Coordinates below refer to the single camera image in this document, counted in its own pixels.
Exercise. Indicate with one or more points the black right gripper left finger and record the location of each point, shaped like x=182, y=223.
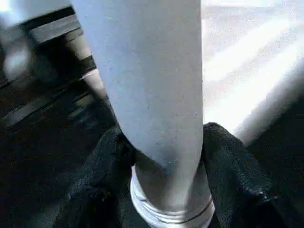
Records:
x=95, y=190

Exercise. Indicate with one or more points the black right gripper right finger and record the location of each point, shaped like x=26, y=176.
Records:
x=249, y=190

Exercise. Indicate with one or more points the white plastic table leg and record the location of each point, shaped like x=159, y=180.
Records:
x=147, y=83

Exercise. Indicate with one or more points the white plastic table top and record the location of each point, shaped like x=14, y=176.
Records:
x=249, y=59

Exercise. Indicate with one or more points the black work mat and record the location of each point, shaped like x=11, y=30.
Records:
x=35, y=154

